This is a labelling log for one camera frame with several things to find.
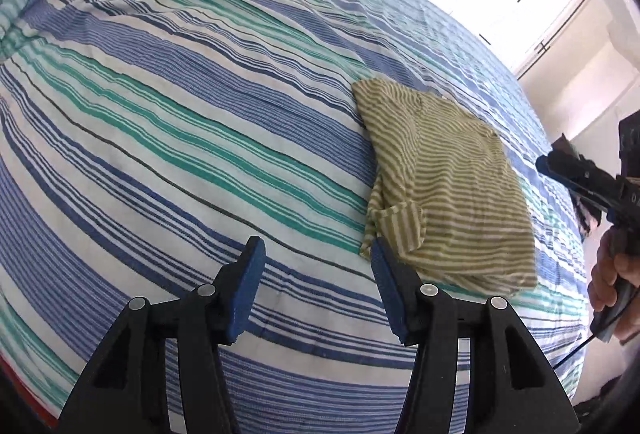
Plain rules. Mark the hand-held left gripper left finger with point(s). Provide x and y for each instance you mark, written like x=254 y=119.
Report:
x=245 y=284

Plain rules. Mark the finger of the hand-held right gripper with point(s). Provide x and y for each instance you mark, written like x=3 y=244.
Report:
x=580 y=176

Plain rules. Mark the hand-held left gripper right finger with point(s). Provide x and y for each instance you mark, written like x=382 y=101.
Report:
x=392 y=289

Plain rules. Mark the green striped shirt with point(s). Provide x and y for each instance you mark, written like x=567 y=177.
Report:
x=450 y=174

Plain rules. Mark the person's right hand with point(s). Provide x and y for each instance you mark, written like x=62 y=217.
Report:
x=602 y=274

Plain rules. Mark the blue green striped bedspread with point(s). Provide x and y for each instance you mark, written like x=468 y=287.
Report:
x=175 y=114

